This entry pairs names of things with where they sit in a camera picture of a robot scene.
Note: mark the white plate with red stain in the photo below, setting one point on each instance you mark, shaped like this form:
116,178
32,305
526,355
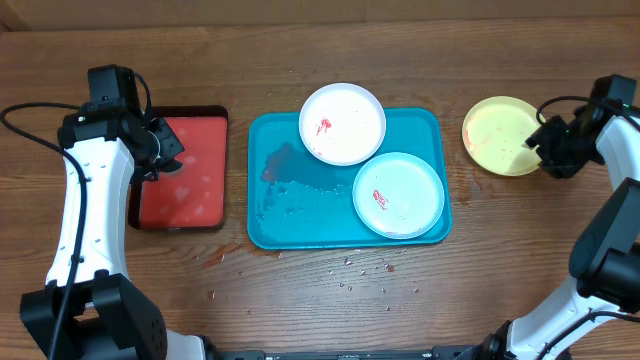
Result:
342,124

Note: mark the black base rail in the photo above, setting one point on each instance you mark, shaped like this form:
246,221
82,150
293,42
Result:
457,352

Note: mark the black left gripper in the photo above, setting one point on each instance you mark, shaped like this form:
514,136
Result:
174,145

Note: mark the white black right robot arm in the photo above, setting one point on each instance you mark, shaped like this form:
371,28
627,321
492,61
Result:
603,281

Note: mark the dark green sponge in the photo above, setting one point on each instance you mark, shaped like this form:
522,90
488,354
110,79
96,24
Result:
169,166

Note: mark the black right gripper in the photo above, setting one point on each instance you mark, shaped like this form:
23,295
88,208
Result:
546,142

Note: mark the teal plastic tray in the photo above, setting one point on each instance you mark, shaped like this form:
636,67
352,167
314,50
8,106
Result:
296,202

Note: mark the red tray with dark rim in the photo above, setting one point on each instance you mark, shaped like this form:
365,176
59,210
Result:
192,197

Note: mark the light blue plate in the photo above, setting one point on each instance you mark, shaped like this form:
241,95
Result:
398,195

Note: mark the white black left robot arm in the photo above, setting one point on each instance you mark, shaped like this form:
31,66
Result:
89,308

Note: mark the yellow-green plate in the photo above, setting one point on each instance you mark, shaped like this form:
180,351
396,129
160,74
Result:
494,132

